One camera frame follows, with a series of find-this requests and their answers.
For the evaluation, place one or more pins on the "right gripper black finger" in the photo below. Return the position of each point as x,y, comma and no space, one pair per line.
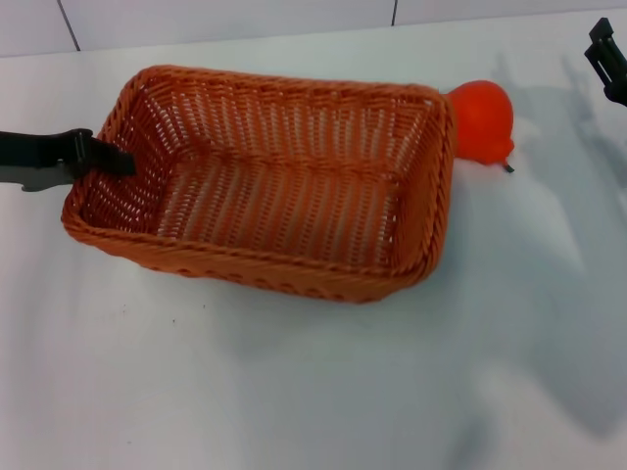
603,68
607,33

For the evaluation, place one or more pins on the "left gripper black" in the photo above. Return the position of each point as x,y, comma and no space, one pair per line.
34,148

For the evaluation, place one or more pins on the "orange toy pear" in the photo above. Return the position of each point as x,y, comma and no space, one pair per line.
485,115

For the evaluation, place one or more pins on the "orange woven plastic basket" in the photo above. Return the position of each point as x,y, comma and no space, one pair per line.
294,205

